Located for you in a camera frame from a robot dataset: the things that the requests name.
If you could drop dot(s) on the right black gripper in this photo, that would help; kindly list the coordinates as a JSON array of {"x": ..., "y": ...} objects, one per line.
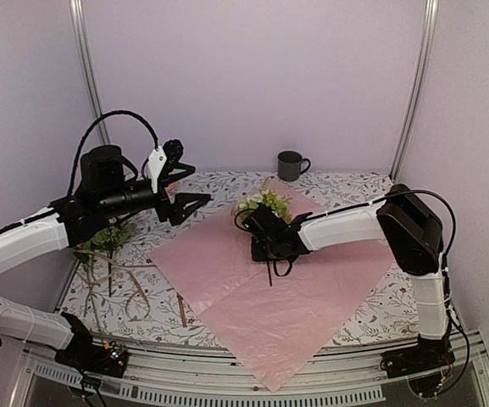
[{"x": 258, "y": 253}]

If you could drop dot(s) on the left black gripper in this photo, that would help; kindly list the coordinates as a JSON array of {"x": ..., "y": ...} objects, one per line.
[{"x": 177, "y": 213}]

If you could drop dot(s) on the green white flower sprig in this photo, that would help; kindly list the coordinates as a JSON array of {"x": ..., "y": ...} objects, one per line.
[{"x": 280, "y": 204}]

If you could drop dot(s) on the purple pink wrapping paper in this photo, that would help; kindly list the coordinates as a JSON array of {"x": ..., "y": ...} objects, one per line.
[{"x": 273, "y": 323}]

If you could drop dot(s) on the dark grey metal mug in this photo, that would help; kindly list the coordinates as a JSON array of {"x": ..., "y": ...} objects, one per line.
[{"x": 291, "y": 164}]

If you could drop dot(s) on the lilac white flower bouquet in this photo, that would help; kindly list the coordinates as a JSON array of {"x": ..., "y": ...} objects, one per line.
[{"x": 106, "y": 242}]

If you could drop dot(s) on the red patterned ceramic bowl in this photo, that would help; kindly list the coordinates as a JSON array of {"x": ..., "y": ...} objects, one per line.
[{"x": 172, "y": 182}]

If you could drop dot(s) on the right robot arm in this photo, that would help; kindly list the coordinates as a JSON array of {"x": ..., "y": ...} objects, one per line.
[{"x": 413, "y": 233}]

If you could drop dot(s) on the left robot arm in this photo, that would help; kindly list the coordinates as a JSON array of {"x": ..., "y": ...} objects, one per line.
[{"x": 110, "y": 187}]

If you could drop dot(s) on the pink rose stem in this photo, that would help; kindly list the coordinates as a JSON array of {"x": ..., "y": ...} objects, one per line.
[{"x": 89, "y": 292}]

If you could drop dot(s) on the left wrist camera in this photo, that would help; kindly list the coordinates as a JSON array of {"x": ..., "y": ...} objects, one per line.
[{"x": 153, "y": 168}]

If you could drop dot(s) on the front aluminium rail base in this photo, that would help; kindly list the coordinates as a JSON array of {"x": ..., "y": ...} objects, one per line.
[{"x": 171, "y": 375}]

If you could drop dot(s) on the left aluminium frame post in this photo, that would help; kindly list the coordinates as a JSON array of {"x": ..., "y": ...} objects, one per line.
[{"x": 78, "y": 22}]

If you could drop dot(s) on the aluminium frame post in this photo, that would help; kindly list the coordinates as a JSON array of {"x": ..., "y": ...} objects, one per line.
[
  {"x": 78, "y": 22},
  {"x": 423, "y": 58}
]

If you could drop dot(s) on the right aluminium frame post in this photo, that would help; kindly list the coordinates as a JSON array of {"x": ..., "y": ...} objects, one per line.
[{"x": 423, "y": 58}]

